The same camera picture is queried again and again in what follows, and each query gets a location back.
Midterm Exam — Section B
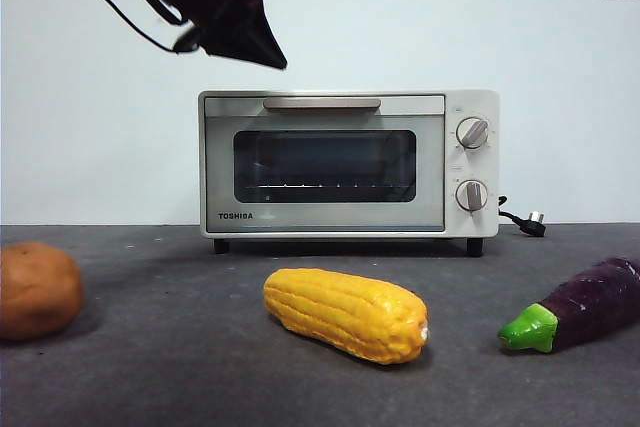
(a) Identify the glass oven door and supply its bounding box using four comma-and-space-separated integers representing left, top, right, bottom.
202, 94, 446, 234

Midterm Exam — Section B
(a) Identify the purple eggplant with green stem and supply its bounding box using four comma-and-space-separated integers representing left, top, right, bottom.
497, 256, 640, 356

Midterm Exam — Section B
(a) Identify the beige oven knob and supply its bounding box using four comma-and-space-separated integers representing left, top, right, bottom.
458, 116, 491, 151
454, 179, 490, 213

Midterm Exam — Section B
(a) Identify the white toaster oven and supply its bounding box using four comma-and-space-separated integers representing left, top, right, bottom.
197, 89, 501, 259

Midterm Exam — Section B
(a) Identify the yellow corn cob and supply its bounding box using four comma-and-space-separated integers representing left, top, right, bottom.
263, 267, 430, 364

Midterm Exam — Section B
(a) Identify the brown potato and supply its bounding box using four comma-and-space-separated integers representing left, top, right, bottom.
0, 242, 85, 341

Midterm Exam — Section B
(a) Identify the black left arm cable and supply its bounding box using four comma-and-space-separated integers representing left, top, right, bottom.
63, 0, 184, 54

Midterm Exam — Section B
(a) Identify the metal wire oven rack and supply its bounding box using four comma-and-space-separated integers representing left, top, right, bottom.
257, 179, 401, 191

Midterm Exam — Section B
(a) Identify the black power cord with plug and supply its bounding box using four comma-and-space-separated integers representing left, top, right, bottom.
497, 195, 548, 238

